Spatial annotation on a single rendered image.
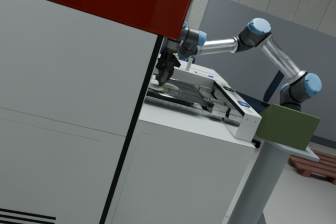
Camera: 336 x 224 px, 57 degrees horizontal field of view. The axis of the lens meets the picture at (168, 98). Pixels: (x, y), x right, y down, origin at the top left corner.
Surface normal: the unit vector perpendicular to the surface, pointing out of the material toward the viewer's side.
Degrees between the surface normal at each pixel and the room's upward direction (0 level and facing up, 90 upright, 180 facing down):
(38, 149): 90
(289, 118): 90
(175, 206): 90
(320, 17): 90
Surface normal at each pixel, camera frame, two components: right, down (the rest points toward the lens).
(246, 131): 0.13, 0.34
